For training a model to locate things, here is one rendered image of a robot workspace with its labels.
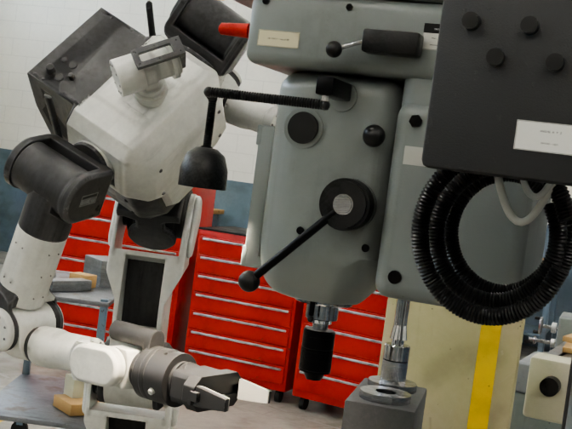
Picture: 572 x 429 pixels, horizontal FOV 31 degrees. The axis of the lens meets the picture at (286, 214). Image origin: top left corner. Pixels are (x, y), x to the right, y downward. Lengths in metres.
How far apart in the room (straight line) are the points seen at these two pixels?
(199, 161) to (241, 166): 9.79
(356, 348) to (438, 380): 2.99
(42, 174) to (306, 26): 0.60
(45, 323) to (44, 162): 0.30
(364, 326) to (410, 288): 4.84
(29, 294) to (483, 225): 0.88
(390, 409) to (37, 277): 0.65
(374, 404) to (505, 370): 1.48
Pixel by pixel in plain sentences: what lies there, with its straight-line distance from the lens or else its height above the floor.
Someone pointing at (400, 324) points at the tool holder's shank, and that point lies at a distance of 1.92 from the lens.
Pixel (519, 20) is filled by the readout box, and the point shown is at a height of 1.67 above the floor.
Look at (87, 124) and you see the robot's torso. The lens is 1.88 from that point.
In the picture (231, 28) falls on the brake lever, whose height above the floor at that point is 1.70.
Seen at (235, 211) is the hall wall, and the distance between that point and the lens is 11.34.
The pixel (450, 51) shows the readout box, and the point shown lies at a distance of 1.12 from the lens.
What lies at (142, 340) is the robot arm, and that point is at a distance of 1.74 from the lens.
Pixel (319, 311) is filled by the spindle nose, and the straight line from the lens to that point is 1.51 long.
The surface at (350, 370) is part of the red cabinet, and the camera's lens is 6.28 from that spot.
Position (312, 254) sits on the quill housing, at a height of 1.38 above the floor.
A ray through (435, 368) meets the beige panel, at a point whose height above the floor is 0.93.
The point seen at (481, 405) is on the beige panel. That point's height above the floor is 0.84.
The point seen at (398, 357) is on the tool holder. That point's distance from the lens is 1.92.
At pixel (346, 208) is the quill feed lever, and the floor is 1.45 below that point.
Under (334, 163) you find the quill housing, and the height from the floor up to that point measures 1.51.
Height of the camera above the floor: 1.50
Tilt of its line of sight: 3 degrees down
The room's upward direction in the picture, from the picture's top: 7 degrees clockwise
